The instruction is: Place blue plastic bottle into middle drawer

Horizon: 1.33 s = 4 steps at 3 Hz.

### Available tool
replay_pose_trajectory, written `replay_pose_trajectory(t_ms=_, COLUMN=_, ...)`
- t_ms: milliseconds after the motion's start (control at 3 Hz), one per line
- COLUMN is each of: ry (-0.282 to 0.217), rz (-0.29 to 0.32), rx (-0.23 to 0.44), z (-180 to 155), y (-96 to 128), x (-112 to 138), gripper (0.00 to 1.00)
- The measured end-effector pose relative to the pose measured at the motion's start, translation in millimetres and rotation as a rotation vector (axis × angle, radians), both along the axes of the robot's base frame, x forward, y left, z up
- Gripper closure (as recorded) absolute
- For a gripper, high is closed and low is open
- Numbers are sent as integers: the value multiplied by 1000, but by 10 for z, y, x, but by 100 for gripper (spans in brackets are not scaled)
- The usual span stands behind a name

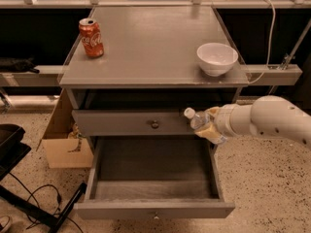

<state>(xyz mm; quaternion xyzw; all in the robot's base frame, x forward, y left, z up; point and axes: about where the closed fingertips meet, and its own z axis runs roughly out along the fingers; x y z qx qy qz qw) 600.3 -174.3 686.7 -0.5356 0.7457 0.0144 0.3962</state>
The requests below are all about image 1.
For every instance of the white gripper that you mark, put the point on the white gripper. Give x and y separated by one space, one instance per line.
224 120

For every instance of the clear plastic water bottle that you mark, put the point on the clear plastic water bottle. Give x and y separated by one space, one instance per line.
197 119

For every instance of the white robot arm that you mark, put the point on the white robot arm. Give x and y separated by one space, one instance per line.
267 117

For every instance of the open grey lower drawer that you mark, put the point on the open grey lower drawer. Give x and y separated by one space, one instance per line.
153 177

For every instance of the closed grey middle drawer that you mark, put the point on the closed grey middle drawer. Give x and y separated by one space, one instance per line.
132 123

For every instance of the white ceramic bowl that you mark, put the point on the white ceramic bowl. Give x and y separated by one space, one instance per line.
216 59

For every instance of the cardboard box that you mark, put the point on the cardboard box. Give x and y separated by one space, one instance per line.
64 145

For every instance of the red Coca-Cola can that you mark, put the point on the red Coca-Cola can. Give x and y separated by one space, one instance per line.
91 37

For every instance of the black bag on shelf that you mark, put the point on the black bag on shelf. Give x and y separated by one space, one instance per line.
17 65

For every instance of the white shoe tip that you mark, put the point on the white shoe tip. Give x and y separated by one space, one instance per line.
5 223

